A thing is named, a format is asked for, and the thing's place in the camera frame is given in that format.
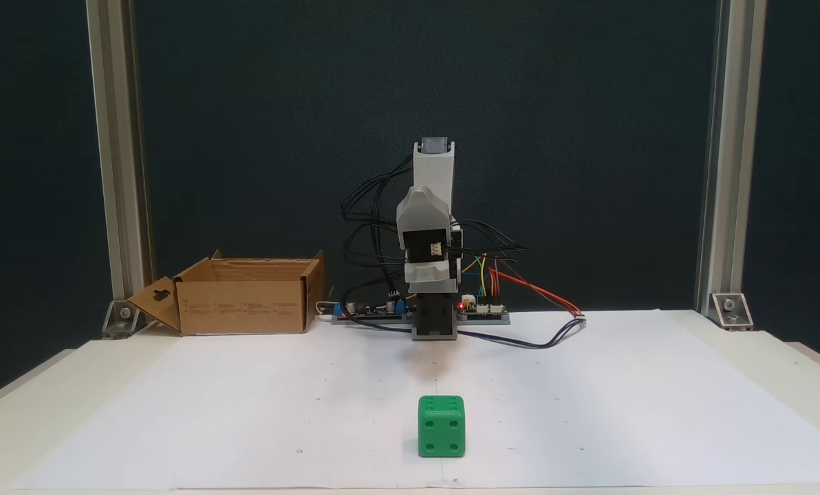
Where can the aluminium frame post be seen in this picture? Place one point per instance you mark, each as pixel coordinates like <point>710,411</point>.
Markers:
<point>730,137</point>
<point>117,137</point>

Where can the green die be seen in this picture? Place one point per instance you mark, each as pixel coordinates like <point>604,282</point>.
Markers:
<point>441,426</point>

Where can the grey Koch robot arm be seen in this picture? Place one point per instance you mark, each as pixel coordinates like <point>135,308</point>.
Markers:
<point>434,168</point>

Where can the white paper sheet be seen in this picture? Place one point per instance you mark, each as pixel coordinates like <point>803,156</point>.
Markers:
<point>245,412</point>

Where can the brown cardboard box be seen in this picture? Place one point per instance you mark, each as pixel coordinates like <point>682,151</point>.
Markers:
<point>245,306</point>

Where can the metal corner bracket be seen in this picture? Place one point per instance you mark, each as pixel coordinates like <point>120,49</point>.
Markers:
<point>731,311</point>
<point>122,320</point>

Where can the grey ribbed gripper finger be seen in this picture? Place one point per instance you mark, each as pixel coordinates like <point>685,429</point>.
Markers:
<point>424,210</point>

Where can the circuit board with blue parts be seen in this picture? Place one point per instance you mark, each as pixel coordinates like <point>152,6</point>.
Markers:
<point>369,313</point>

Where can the circuit board with white connectors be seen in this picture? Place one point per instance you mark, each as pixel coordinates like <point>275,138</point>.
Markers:
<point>486,311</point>

